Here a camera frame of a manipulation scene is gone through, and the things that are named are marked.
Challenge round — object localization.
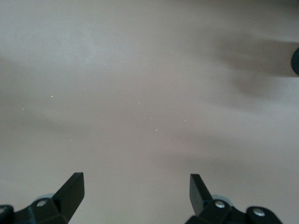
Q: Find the black foam cylinder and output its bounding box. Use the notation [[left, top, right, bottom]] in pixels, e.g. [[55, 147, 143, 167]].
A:
[[290, 47, 299, 77]]

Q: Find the brown paper table cover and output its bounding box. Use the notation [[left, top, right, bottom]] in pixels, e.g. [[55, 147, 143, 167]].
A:
[[0, 0, 299, 224]]

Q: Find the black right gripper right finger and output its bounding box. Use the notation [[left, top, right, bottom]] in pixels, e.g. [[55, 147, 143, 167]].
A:
[[184, 173, 285, 224]]

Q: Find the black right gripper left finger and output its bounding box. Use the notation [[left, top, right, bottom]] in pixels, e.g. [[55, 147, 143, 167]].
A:
[[0, 172, 85, 224]]

